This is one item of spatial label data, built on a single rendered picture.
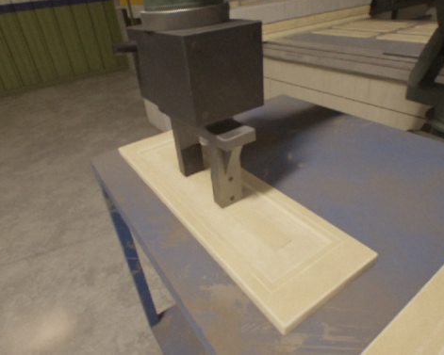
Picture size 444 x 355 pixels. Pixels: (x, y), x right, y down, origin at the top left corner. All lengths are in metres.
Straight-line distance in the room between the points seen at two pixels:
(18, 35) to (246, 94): 6.57
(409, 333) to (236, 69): 0.40
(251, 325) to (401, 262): 0.25
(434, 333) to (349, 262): 0.13
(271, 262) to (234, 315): 0.10
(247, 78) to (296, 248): 0.28
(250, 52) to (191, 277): 0.35
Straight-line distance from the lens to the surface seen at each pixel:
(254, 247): 0.52
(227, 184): 0.57
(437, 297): 0.51
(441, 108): 1.77
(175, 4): 0.49
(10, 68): 7.02
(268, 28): 3.55
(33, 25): 6.97
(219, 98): 0.47
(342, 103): 2.77
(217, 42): 0.46
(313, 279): 0.48
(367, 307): 0.49
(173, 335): 1.35
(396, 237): 0.60
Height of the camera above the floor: 1.43
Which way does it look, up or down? 30 degrees down
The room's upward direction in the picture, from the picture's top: 6 degrees counter-clockwise
